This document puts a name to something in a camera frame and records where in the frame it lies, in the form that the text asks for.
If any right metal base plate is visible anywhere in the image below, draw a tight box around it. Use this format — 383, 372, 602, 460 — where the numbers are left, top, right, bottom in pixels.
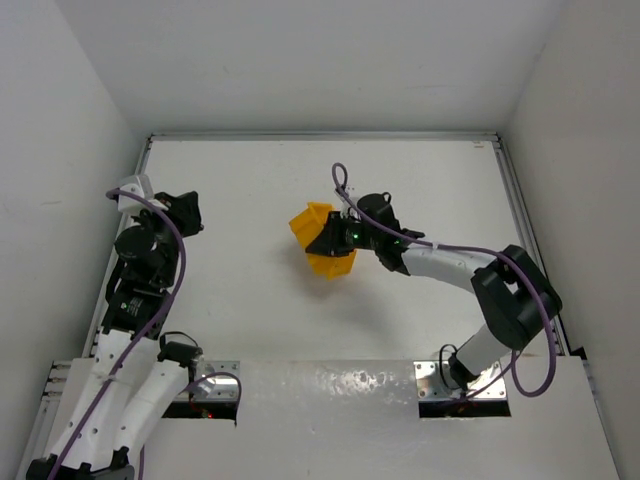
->
413, 360, 507, 403

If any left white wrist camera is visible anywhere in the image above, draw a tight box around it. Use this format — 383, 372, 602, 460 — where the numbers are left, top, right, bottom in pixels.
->
117, 174, 154, 216

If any yellow plastic bin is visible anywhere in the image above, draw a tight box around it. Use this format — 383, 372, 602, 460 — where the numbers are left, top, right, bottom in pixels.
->
289, 202, 356, 280

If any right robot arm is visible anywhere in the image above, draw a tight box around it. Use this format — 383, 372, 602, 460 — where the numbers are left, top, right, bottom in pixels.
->
289, 192, 563, 390

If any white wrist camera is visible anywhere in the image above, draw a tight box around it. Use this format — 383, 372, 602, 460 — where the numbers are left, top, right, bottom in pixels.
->
335, 185, 360, 220
117, 174, 154, 216

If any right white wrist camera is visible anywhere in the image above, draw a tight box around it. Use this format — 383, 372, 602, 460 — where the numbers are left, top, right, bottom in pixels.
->
335, 185, 360, 220

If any white front cover board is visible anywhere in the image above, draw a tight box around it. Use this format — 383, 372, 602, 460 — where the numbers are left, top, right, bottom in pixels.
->
40, 357, 617, 479

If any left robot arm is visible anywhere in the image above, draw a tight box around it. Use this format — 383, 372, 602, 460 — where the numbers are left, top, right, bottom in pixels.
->
26, 186, 203, 479

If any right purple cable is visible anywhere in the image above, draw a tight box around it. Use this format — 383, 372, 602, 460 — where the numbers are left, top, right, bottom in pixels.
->
330, 162, 557, 399

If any metal base plate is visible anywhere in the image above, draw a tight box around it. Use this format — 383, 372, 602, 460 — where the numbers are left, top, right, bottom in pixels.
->
192, 360, 240, 402
413, 360, 507, 403

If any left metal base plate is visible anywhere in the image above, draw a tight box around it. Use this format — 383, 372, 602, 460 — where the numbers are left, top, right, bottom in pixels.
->
192, 360, 240, 402

